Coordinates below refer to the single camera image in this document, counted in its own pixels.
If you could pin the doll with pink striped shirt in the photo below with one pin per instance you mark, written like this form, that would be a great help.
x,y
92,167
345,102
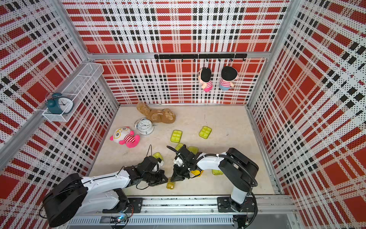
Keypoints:
x,y
204,77

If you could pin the white wire shelf basket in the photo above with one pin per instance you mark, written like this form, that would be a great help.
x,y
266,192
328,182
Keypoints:
x,y
76,90

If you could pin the brown plush bear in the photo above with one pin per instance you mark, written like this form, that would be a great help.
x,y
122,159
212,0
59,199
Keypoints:
x,y
155,115

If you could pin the green circuit board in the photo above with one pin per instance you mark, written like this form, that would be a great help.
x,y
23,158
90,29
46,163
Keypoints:
x,y
119,220

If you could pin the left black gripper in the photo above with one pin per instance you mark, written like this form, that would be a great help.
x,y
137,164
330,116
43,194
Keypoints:
x,y
161,175

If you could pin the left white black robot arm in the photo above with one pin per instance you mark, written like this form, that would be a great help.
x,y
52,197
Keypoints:
x,y
77,195

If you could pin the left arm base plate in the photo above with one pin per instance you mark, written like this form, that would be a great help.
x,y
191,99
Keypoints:
x,y
126,205

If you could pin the black hook rail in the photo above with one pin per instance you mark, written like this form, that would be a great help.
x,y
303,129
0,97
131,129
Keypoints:
x,y
200,56

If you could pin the teal alarm clock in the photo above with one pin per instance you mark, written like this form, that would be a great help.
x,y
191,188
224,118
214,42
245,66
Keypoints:
x,y
59,104

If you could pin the pink white plush toy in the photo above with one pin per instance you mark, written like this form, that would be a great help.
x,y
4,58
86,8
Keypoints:
x,y
125,136

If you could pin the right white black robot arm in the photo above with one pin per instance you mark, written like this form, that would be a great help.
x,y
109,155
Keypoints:
x,y
238,168

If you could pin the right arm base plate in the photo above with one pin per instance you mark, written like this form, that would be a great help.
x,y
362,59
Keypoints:
x,y
226,204

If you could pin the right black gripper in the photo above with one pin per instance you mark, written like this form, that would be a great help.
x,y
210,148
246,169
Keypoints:
x,y
177,176

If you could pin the aluminium rail front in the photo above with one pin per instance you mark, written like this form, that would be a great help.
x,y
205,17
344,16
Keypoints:
x,y
202,205

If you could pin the silver alarm clock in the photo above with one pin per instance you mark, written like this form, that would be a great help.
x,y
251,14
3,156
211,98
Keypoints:
x,y
144,126

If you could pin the yellow pillbox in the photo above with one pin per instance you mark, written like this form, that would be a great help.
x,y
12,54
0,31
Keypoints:
x,y
197,173

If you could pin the doll with black hat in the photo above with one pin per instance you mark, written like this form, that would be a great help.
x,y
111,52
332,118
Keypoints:
x,y
228,75

